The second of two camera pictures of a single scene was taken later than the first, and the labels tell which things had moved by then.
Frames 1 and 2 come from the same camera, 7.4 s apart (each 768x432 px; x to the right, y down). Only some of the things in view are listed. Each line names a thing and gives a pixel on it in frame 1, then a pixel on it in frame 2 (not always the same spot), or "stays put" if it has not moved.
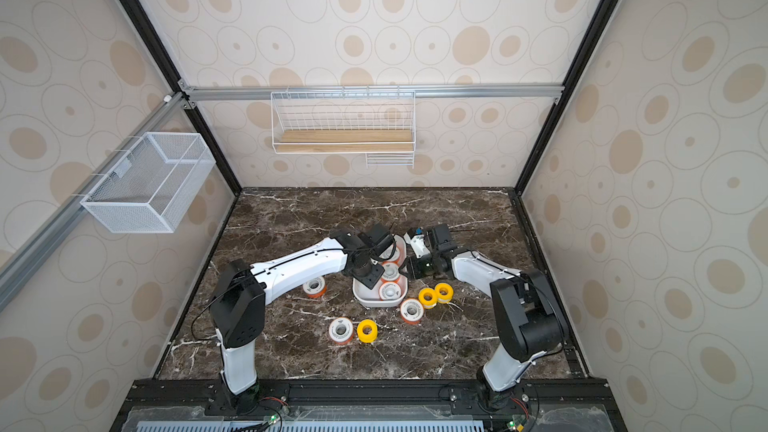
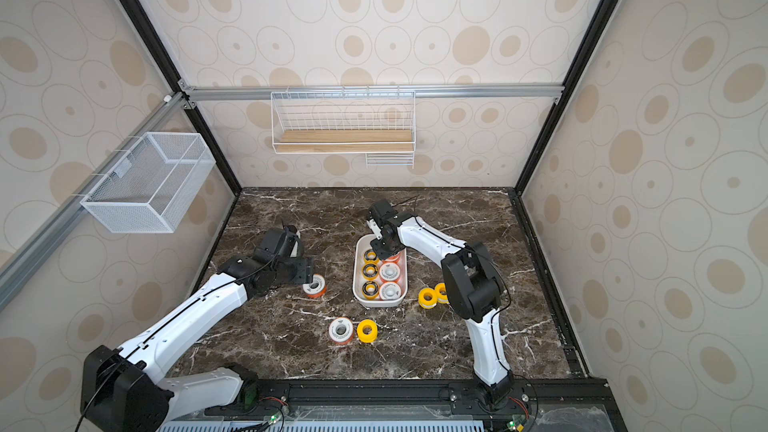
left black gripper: [371, 280] to [305, 267]
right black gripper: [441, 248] to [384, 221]
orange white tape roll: [391, 271] stays put
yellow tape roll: [444, 292] stays put
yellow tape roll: [367, 331] stays put
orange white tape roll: [389, 291] stays put
